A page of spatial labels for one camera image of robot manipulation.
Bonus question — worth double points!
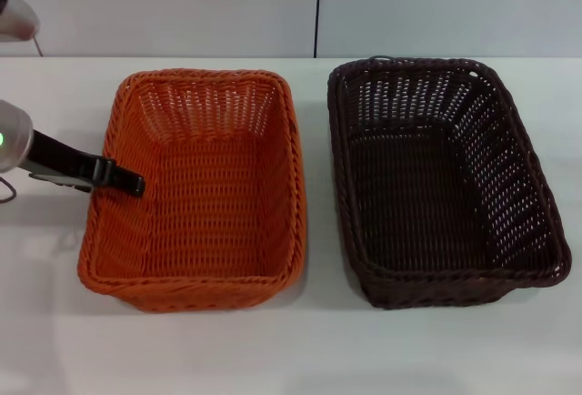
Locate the orange wicker basket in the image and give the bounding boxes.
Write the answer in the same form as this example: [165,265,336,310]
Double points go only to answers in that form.
[76,66,306,314]

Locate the left arm connector cable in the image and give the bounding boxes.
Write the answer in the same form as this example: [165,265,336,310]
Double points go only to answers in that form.
[0,175,18,206]

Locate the dark brown wicker basket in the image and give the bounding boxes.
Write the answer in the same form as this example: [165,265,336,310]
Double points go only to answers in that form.
[326,56,573,309]

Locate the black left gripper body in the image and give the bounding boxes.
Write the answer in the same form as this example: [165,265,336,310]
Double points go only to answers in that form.
[26,130,111,194]

